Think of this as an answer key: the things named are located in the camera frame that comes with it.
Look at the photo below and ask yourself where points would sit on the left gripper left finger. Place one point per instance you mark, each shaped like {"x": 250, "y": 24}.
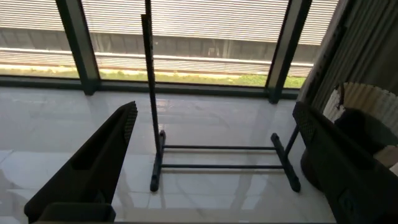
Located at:
{"x": 93, "y": 174}

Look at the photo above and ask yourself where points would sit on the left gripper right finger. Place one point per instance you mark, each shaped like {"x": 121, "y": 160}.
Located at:
{"x": 357, "y": 186}

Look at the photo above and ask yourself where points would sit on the white laundry basket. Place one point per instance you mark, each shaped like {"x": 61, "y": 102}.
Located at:
{"x": 367, "y": 96}

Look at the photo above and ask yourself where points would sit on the black clothes rack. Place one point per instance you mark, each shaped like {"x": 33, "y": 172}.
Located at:
{"x": 217, "y": 147}

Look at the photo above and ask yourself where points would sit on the black garment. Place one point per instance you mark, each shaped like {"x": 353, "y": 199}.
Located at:
{"x": 351, "y": 124}

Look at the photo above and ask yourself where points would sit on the window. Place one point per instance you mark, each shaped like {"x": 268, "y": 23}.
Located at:
{"x": 81, "y": 46}

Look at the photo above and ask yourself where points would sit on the brown curtain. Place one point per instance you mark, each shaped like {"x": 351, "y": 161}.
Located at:
{"x": 367, "y": 37}

